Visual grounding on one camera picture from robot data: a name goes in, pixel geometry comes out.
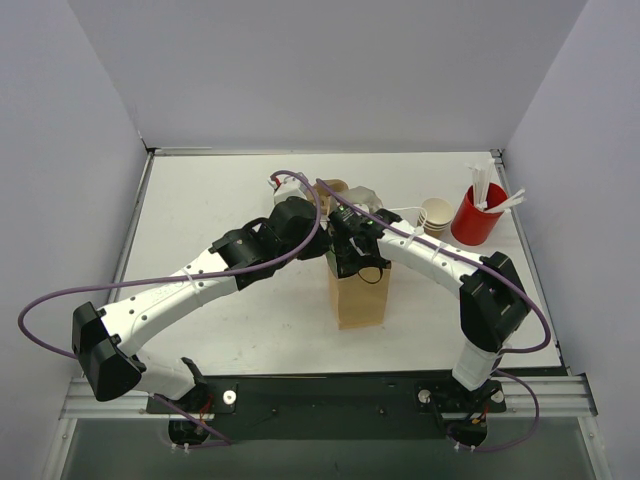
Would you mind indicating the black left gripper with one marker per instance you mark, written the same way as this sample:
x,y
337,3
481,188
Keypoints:
x,y
316,245

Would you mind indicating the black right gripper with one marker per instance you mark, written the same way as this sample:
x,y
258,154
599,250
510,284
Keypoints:
x,y
347,261

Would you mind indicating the brown paper bag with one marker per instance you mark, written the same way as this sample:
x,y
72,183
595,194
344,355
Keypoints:
x,y
358,284

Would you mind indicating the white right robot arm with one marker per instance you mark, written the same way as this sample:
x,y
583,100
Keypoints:
x,y
487,288

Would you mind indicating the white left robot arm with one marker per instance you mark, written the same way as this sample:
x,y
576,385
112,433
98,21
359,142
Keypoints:
x,y
109,341

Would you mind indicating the stack of paper cups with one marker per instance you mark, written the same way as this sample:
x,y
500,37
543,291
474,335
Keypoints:
x,y
435,216

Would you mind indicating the red cylindrical holder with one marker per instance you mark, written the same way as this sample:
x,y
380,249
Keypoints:
x,y
471,226

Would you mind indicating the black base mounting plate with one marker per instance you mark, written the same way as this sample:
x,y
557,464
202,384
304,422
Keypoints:
x,y
405,405

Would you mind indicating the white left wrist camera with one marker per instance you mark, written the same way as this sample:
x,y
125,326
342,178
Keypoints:
x,y
285,187

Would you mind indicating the aluminium frame rail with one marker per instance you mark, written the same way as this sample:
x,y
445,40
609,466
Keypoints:
x,y
568,396

